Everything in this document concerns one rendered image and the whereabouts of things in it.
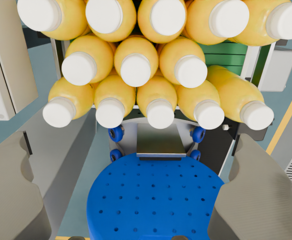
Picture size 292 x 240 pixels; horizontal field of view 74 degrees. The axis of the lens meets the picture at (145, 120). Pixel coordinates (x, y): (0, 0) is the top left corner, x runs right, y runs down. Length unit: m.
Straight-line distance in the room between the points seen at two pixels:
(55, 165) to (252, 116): 0.75
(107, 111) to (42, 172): 0.62
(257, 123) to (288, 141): 1.77
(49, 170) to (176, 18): 0.74
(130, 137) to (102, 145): 1.19
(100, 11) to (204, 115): 0.19
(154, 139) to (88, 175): 1.55
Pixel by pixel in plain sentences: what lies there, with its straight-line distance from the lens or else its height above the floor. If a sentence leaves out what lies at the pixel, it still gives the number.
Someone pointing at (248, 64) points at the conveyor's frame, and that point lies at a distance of 0.54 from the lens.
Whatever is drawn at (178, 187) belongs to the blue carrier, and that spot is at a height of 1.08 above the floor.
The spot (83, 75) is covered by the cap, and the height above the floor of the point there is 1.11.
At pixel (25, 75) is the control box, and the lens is 0.39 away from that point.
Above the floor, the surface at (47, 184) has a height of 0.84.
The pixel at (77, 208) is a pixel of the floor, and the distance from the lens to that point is 2.31.
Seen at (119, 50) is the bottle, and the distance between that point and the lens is 0.30.
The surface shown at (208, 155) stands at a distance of 1.63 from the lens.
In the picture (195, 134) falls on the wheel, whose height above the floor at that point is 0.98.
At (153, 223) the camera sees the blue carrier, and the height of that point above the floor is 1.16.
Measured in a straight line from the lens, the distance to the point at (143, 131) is 0.46.
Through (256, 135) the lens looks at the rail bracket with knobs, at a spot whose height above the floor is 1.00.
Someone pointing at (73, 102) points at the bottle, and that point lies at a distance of 0.32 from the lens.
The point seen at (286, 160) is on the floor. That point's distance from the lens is 2.23.
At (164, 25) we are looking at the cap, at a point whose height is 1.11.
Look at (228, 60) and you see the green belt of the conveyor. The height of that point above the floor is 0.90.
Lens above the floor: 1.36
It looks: 62 degrees down
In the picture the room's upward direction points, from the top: 176 degrees clockwise
